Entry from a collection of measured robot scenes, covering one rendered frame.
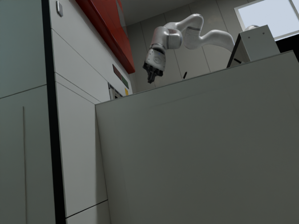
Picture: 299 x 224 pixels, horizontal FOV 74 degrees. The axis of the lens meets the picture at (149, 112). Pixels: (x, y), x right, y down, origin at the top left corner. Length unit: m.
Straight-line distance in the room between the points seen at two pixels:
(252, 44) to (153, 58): 0.43
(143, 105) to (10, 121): 0.35
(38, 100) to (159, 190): 0.39
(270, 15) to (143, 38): 1.81
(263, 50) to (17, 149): 0.76
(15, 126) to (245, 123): 0.58
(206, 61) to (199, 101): 2.44
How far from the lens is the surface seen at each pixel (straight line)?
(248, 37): 0.80
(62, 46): 0.63
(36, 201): 0.51
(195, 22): 1.45
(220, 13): 3.46
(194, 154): 0.59
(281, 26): 3.40
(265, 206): 0.62
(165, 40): 1.07
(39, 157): 0.51
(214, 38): 1.49
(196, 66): 3.00
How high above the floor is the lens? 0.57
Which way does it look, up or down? 16 degrees up
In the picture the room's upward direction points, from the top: 12 degrees counter-clockwise
